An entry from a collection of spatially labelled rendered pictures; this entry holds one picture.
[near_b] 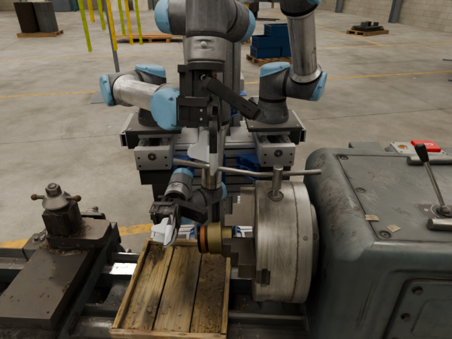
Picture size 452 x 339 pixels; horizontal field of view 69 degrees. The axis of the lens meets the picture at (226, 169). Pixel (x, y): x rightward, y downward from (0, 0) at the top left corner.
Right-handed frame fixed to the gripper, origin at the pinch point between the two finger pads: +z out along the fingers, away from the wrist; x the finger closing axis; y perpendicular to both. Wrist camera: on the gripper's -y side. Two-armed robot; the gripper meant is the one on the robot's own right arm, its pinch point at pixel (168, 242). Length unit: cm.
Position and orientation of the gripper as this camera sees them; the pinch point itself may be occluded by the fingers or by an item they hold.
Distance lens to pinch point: 90.5
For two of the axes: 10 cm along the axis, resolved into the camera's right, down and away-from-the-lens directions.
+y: -10.0, -0.1, 0.6
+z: -0.6, 4.9, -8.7
